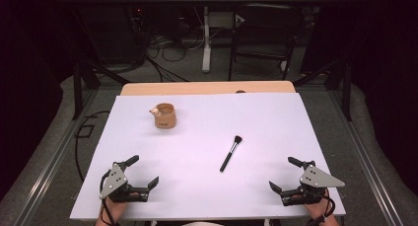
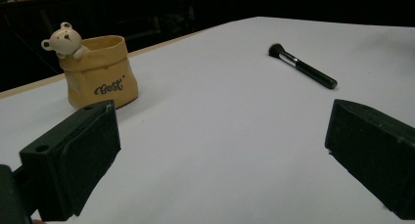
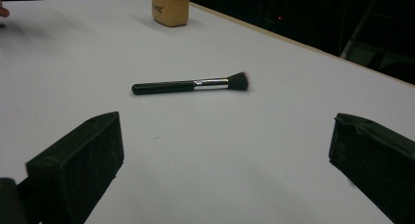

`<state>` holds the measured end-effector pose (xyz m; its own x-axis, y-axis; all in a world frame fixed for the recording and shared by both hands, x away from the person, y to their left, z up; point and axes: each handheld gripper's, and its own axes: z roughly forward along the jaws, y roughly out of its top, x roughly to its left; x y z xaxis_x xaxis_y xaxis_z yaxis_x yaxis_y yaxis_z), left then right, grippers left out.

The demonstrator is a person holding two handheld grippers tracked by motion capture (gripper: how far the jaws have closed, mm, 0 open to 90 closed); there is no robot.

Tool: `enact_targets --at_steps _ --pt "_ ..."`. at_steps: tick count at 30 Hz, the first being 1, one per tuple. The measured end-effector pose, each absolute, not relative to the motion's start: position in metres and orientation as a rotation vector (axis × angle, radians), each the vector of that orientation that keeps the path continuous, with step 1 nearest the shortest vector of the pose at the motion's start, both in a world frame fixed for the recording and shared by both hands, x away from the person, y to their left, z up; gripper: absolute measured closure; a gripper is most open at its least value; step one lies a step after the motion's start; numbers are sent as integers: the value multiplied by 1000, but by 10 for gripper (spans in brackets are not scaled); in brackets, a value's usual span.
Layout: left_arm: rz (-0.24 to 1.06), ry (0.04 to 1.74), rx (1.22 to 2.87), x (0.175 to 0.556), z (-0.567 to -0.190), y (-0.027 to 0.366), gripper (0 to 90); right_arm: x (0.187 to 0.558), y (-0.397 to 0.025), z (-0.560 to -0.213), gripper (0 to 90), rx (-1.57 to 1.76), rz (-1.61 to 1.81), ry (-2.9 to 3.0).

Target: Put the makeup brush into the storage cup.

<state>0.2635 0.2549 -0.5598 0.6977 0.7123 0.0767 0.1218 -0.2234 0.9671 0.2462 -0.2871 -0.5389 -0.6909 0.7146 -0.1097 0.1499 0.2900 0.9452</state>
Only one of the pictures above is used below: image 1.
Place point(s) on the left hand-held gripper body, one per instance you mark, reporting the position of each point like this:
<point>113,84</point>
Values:
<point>113,181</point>

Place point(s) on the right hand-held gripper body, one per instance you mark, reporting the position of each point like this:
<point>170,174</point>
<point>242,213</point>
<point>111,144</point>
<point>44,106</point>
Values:
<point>315,180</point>

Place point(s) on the person's left hand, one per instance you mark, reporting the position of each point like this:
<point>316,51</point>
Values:
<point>115,209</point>

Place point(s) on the person's right hand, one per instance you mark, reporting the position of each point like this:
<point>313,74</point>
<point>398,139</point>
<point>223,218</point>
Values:
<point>316,209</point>

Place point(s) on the brown cup with animal figure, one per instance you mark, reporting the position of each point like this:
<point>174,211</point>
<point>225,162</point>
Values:
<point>165,115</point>

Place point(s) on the black makeup brush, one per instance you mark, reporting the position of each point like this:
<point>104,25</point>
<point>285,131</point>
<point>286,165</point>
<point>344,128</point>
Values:
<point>231,153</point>

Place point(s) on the white table cover board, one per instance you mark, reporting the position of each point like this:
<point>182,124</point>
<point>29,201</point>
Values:
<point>210,173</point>

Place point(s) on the person's white clothing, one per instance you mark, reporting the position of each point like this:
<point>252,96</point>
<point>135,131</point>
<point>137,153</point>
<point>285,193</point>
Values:
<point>197,224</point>

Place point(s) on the wooden table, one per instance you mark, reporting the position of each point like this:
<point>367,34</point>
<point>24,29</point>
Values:
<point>203,88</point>

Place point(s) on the black chair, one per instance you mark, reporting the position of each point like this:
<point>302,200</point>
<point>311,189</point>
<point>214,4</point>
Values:
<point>263,38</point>

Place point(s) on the dark computer cabinet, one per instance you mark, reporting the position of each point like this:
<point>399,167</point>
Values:
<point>108,32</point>

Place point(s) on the white desk leg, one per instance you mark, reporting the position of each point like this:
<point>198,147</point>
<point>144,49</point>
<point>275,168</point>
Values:
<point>206,45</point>

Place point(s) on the aluminium floor rail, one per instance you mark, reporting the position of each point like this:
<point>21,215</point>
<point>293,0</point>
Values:
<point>49,166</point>
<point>364,153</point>

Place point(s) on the black metal frame stand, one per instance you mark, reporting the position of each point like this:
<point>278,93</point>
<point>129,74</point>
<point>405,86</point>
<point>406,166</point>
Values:
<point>341,84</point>
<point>82,84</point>

